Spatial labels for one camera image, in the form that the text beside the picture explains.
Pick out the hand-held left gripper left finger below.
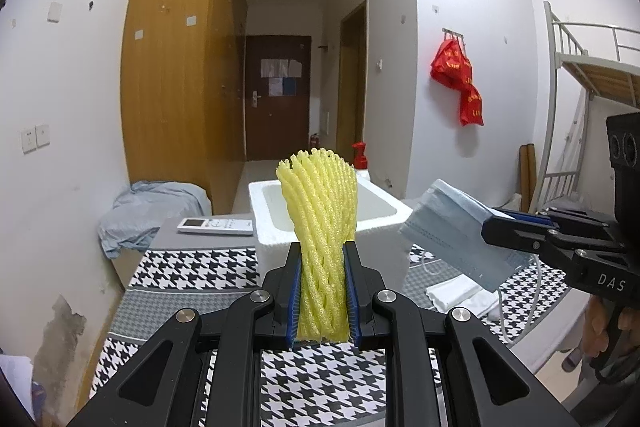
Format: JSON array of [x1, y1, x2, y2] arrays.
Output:
[[67, 241, 303, 427]]

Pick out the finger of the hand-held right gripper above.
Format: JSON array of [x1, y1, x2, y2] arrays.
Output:
[[481, 213, 581, 265], [492, 206, 608, 233]]

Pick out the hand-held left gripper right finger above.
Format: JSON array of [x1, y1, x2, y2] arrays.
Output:
[[344, 241, 581, 427]]

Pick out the white foam box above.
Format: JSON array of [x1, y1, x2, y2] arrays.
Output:
[[248, 178, 415, 303]]

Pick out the blue face mask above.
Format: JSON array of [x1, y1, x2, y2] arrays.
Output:
[[398, 179, 535, 293]]

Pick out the white towel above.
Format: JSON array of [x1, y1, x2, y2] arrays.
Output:
[[426, 274, 501, 319]]

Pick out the yellow foam net sleeve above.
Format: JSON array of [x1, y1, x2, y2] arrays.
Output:
[[276, 148, 360, 342]]

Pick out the person's right hand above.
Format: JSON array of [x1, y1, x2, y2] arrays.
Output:
[[580, 294, 640, 362]]

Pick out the wooden boards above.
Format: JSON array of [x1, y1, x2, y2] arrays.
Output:
[[520, 144, 537, 212]]

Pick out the houndstooth blanket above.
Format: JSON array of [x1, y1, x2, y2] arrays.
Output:
[[87, 227, 571, 427]]

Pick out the white remote control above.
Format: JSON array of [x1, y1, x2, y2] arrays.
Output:
[[177, 217, 255, 236]]

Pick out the red plastic bag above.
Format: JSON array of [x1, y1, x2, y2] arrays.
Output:
[[459, 82, 485, 128], [431, 38, 473, 90]]

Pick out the white pump bottle red cap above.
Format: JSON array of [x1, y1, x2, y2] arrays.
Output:
[[351, 142, 372, 182]]

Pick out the metal bunk bed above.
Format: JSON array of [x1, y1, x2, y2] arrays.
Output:
[[542, 1, 640, 215]]

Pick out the grey-blue crumpled cloth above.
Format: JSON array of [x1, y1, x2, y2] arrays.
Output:
[[97, 180, 212, 259]]

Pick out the dark brown entrance door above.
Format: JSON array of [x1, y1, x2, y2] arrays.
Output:
[[244, 34, 312, 162]]

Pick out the wooden side door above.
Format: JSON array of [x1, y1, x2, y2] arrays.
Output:
[[336, 0, 369, 158]]

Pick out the paper notices on door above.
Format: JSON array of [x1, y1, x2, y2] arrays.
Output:
[[260, 58, 304, 96]]

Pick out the wooden wardrobe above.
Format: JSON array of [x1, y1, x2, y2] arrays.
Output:
[[120, 0, 248, 215]]

